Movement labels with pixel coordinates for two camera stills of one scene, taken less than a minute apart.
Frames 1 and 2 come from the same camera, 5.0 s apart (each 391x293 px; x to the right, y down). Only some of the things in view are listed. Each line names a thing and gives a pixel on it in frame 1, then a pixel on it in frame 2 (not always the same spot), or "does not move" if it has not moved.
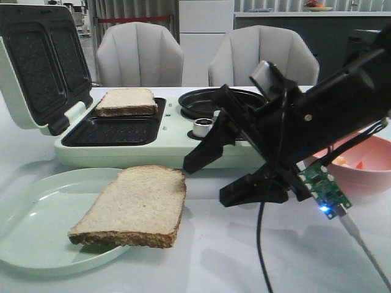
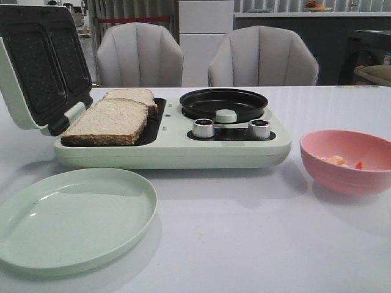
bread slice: [127, 102] does not move
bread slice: [142, 207] -> [111, 121]
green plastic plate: [36, 220] does not move
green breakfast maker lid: [46, 65] does not move
